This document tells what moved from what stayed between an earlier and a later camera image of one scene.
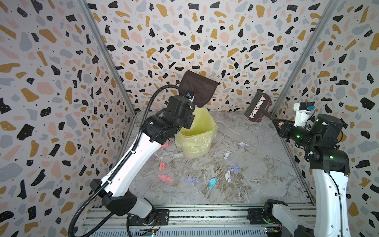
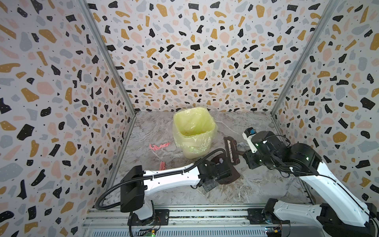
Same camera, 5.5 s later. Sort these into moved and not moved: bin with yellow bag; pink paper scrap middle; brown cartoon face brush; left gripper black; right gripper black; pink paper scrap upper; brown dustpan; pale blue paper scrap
Moved: brown dustpan; left gripper black; right gripper black; brown cartoon face brush
Not moved: bin with yellow bag; pink paper scrap upper; pink paper scrap middle; pale blue paper scrap
